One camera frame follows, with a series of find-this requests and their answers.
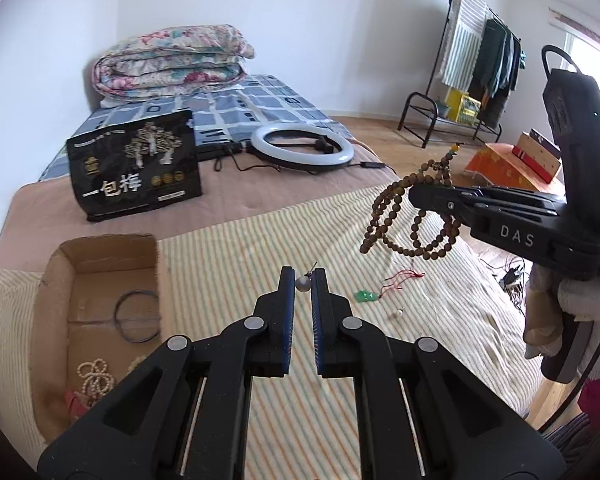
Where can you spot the brown bed cover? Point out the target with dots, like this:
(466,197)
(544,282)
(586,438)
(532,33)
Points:
(43,215)

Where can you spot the black clothes rack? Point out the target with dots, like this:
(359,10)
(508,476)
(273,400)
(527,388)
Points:
(424,112)

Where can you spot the blue checkered bed sheet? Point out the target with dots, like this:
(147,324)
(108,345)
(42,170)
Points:
(225,115)

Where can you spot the orange cloth covered box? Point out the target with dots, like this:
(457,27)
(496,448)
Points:
(496,164)

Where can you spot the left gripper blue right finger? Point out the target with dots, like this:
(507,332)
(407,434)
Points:
(421,413)

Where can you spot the cardboard box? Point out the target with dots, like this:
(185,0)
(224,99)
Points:
(74,345)

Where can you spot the red strap watch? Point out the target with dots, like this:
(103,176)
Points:
(78,403)

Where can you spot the window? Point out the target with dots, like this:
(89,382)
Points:
(582,43)

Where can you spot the black snack bag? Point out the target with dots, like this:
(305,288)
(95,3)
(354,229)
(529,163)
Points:
(135,167)

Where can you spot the white ring light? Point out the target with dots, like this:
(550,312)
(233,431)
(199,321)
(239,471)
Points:
(306,147)

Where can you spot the dark blue bangle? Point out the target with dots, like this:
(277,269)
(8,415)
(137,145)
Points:
(136,316)

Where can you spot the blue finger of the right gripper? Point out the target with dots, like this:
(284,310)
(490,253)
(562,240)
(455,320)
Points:
(455,199)

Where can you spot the striped hanging towel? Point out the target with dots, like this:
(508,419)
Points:
(461,42)

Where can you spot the red and beige books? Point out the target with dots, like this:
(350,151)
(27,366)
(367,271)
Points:
(539,154)

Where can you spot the yellow box on rack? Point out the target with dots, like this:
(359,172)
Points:
(463,109)

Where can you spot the folded floral quilt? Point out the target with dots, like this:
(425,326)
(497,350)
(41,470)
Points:
(172,62)

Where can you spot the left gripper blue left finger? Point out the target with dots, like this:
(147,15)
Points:
(183,413)

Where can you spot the striped yellow blanket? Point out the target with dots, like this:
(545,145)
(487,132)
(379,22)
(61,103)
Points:
(301,426)

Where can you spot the dark hanging clothes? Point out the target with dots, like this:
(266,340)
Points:
(500,59)

